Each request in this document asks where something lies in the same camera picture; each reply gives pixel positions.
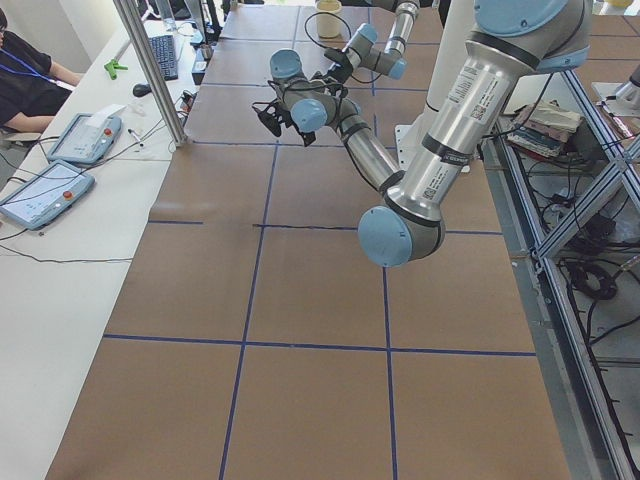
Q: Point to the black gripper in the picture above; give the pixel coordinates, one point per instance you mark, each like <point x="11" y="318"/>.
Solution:
<point x="345" y="69"/>
<point x="303" y="137"/>

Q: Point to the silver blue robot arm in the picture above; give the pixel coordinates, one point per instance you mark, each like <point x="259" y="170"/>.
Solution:
<point x="360" y="50"/>
<point x="507" y="41"/>

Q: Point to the cream cylindrical container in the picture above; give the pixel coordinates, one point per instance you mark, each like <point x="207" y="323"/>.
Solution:
<point x="328" y="22"/>

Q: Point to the black computer keyboard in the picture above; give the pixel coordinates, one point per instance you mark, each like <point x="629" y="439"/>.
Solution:
<point x="163" y="49"/>

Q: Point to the black computer mouse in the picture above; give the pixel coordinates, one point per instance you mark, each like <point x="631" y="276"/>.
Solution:
<point x="140" y="90"/>

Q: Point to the black marker pen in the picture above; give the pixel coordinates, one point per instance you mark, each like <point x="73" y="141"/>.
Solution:
<point x="138" y="139"/>

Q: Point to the stack of folded cloths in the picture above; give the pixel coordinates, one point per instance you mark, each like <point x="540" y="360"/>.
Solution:
<point x="543" y="130"/>

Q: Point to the green plastic clamp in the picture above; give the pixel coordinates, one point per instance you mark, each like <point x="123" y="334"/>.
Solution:
<point x="113" y="67"/>

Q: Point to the upper teach pendant tablet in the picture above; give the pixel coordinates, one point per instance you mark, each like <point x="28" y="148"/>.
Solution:
<point x="86" y="139"/>

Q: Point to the teach pendant tablet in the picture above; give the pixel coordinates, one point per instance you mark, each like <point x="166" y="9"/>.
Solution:
<point x="86" y="139"/>
<point x="47" y="195"/>

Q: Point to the lower teach pendant tablet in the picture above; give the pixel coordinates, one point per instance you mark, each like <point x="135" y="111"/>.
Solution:
<point x="47" y="195"/>

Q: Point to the seated person in black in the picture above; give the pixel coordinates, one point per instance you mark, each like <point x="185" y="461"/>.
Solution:
<point x="33" y="86"/>

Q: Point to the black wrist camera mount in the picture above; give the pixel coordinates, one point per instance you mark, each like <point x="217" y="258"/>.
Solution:
<point x="270" y="115"/>

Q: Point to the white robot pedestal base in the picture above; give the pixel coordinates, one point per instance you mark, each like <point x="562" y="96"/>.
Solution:
<point x="449" y="61"/>

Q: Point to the aluminium frame post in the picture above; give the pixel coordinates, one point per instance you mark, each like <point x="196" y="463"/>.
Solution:
<point x="128" y="13"/>

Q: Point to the aluminium frame rail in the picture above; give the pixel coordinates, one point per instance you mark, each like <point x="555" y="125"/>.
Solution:
<point x="576" y="220"/>

